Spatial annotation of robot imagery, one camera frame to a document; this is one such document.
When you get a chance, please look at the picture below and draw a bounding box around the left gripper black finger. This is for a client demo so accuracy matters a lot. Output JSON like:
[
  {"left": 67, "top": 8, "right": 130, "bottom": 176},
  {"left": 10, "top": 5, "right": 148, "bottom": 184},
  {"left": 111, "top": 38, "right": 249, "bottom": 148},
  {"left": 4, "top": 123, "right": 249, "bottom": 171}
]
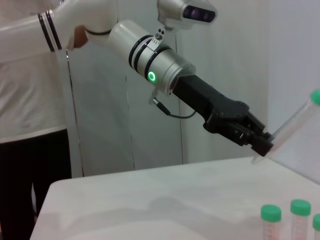
[
  {"left": 234, "top": 112, "right": 272, "bottom": 140},
  {"left": 203, "top": 117, "right": 273, "bottom": 156}
]

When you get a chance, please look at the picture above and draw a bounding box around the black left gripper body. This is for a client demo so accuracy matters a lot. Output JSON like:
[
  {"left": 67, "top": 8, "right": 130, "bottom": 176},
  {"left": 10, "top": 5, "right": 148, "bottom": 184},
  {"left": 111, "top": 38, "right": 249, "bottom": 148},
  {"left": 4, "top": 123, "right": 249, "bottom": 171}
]
[{"left": 172, "top": 74, "right": 250, "bottom": 126}]

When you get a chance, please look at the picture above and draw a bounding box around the green capped clear test tube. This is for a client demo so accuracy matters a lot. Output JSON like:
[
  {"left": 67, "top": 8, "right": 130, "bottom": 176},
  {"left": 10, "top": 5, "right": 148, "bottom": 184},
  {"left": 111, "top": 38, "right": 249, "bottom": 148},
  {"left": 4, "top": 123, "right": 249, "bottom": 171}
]
[
  {"left": 289, "top": 199, "right": 313, "bottom": 240},
  {"left": 312, "top": 213, "right": 320, "bottom": 240},
  {"left": 251, "top": 88, "right": 320, "bottom": 165},
  {"left": 260, "top": 204, "right": 283, "bottom": 240}
]

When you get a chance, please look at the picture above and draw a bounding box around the person in white shirt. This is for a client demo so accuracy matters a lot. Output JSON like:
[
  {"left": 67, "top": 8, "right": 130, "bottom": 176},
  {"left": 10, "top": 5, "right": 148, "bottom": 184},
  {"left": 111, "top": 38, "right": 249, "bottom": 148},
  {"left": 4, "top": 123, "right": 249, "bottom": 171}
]
[{"left": 0, "top": 0, "right": 76, "bottom": 240}]

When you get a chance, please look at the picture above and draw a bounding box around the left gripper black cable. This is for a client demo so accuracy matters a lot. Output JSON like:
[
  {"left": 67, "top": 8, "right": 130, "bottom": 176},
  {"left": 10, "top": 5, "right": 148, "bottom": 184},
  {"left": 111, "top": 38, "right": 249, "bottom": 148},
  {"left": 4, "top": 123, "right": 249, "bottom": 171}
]
[{"left": 148, "top": 89, "right": 198, "bottom": 120}]

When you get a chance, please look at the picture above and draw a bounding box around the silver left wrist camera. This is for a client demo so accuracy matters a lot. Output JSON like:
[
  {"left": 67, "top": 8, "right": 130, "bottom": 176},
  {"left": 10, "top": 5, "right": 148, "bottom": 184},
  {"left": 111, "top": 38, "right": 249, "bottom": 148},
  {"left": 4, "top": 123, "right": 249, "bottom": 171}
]
[{"left": 149, "top": 0, "right": 218, "bottom": 50}]

